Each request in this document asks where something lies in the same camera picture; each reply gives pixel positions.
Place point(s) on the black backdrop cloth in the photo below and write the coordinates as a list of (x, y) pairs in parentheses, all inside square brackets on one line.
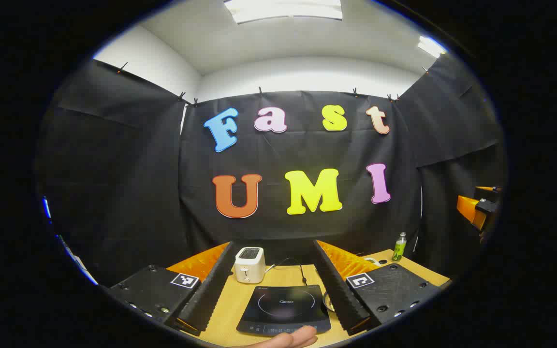
[(269, 227)]

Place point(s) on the green drink bottle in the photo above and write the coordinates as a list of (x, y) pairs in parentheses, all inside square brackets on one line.
[(399, 250)]

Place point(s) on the black induction cooktop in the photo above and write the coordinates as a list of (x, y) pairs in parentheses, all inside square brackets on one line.
[(283, 309)]

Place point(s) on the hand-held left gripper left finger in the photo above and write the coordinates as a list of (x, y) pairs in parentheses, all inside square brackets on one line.
[(211, 295)]

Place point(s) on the small ceiling light panel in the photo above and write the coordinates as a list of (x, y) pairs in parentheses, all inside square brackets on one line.
[(431, 47)]

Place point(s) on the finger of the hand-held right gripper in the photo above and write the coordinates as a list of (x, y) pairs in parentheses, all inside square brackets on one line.
[(469, 210)]

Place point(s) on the white toaster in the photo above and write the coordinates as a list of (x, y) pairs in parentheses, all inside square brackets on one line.
[(249, 266)]

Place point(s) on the large ceiling light panel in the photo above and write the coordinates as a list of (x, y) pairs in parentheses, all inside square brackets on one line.
[(283, 9)]

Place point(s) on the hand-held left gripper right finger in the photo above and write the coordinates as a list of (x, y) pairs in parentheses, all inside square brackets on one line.
[(339, 295)]

